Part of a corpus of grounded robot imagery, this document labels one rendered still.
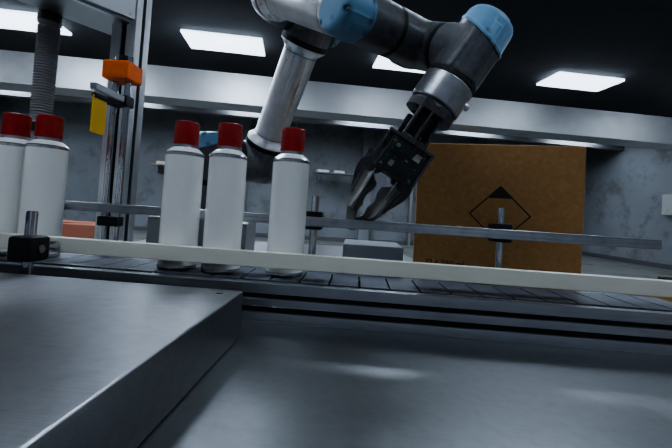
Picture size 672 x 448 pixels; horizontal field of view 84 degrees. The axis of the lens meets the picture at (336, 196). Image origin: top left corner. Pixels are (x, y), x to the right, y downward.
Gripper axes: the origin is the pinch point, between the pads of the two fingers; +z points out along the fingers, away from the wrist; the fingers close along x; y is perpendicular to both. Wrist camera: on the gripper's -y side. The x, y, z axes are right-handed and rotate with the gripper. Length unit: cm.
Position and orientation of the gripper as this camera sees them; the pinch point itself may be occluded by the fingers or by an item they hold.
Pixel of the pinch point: (353, 221)
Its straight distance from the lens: 57.2
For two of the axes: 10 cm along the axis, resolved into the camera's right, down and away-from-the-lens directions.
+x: 8.3, 5.6, -0.2
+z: -5.6, 8.3, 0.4
